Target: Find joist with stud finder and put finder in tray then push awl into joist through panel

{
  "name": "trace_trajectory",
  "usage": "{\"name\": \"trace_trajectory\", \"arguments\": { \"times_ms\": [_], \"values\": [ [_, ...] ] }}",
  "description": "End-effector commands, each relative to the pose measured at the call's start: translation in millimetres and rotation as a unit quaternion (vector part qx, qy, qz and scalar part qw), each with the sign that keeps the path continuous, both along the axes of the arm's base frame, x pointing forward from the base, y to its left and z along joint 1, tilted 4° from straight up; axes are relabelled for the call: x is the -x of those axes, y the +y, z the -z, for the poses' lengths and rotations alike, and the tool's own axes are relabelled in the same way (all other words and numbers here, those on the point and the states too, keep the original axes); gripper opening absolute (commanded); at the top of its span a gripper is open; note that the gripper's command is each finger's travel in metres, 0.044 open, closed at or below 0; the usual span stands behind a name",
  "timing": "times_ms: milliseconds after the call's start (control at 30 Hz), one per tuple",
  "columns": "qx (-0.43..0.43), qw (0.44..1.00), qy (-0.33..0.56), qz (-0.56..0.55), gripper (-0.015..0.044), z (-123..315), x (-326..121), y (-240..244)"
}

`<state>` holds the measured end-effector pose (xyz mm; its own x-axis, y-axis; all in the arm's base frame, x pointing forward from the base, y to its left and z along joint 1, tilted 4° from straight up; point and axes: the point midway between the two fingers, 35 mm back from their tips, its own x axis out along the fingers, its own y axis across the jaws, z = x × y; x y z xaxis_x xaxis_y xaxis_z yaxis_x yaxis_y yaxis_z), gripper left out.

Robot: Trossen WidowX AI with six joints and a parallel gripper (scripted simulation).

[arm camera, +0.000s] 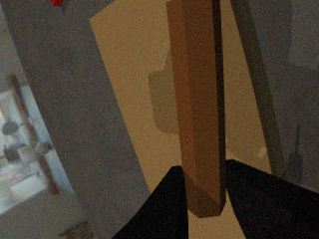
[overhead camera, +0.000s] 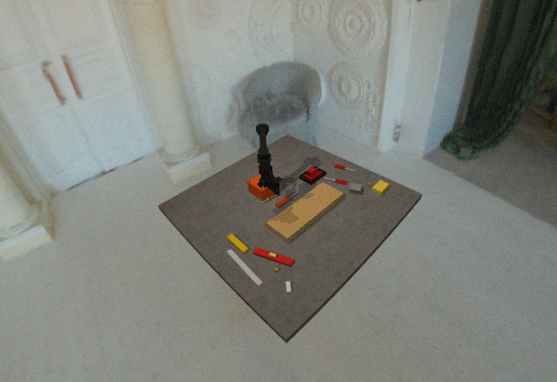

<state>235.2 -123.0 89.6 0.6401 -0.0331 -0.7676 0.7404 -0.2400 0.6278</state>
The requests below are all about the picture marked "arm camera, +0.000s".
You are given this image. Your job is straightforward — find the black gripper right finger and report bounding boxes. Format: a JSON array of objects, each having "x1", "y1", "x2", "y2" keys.
[{"x1": 226, "y1": 159, "x2": 319, "y2": 239}]

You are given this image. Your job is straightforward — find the red flat bar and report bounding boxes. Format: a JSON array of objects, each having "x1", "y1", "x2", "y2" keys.
[{"x1": 49, "y1": 0, "x2": 64, "y2": 5}]

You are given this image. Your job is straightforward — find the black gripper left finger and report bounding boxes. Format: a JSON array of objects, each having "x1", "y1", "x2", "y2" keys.
[{"x1": 112, "y1": 166, "x2": 188, "y2": 239}]

